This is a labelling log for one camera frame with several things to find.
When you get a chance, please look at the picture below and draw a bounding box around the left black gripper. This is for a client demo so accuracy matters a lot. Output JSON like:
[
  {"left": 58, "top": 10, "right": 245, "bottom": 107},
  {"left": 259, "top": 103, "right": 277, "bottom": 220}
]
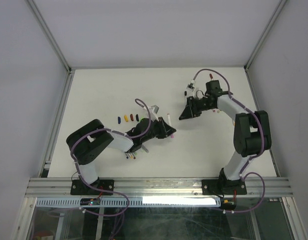
[{"left": 141, "top": 117, "right": 176, "bottom": 144}]

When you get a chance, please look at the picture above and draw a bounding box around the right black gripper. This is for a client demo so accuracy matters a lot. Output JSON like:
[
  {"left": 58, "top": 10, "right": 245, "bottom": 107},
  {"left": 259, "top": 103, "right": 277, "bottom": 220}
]
[{"left": 178, "top": 96, "right": 213, "bottom": 121}]

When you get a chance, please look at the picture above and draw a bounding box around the purple cap marker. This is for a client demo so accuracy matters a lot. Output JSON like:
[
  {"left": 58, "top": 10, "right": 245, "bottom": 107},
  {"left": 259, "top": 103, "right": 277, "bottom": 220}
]
[{"left": 167, "top": 113, "right": 174, "bottom": 139}]

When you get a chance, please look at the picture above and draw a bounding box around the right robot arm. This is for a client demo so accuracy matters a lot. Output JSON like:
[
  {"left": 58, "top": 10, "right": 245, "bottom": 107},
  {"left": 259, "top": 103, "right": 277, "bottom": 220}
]
[{"left": 179, "top": 80, "right": 272, "bottom": 194}]

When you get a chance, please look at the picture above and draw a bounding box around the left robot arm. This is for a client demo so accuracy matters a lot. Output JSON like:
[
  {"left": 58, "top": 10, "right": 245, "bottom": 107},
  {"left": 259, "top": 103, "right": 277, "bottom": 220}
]
[{"left": 66, "top": 117, "right": 176, "bottom": 194}]

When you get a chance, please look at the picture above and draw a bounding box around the controller board with LEDs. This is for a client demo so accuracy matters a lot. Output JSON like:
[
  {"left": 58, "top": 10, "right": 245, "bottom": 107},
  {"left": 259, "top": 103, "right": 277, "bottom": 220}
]
[{"left": 80, "top": 197, "right": 101, "bottom": 206}]

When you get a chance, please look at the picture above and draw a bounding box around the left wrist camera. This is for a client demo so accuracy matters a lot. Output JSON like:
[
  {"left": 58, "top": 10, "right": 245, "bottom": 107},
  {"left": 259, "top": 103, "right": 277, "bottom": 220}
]
[{"left": 148, "top": 105, "right": 159, "bottom": 121}]

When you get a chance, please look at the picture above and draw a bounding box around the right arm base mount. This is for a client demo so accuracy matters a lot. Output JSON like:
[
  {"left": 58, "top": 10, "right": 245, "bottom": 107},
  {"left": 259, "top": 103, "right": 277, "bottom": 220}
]
[{"left": 201, "top": 168, "right": 247, "bottom": 198}]

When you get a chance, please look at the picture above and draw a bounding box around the slotted cable duct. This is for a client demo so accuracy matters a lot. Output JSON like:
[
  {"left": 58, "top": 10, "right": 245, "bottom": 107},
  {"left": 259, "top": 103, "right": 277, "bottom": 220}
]
[{"left": 36, "top": 196, "right": 221, "bottom": 208}]

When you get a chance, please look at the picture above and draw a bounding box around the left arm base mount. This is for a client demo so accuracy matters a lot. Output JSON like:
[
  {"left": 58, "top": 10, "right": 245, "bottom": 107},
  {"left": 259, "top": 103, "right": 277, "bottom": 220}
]
[{"left": 70, "top": 178, "right": 114, "bottom": 196}]

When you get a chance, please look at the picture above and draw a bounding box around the aluminium front rail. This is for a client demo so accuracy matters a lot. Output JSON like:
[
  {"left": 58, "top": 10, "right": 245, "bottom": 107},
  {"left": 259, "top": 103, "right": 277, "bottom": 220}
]
[{"left": 25, "top": 176, "right": 294, "bottom": 198}]

